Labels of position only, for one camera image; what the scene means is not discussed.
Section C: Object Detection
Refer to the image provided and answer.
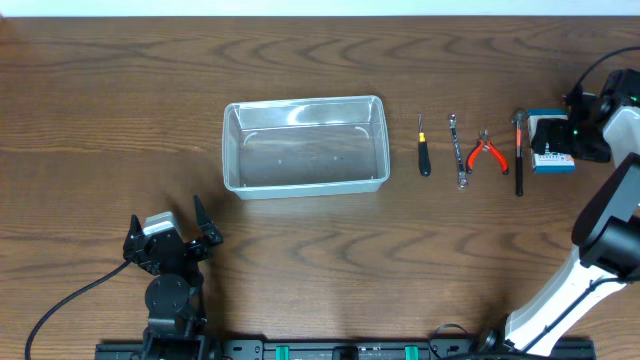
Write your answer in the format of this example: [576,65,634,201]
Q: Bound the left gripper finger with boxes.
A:
[193,195,224,246]
[127,214,144,246]

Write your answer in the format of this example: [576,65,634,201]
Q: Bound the blue white screw box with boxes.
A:
[527,109,575,174]

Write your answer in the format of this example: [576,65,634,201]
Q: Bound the clear plastic container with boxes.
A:
[222,95,391,200]

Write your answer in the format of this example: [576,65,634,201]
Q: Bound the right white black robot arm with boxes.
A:
[485,69,639,356]

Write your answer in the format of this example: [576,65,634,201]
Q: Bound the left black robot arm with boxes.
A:
[123,197,223,360]

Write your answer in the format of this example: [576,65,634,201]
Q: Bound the small black hammer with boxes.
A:
[512,110,527,197]

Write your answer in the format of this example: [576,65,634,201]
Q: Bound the black yellow screwdriver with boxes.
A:
[418,113,431,177]

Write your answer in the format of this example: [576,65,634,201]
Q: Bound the red handled pliers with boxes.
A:
[465,130,509,175]

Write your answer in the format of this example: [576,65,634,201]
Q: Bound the left black cable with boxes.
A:
[23,258,134,360]

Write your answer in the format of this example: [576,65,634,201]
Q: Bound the silver ring wrench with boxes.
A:
[448,114,468,189]

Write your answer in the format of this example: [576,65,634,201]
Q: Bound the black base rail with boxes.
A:
[94,338,597,360]

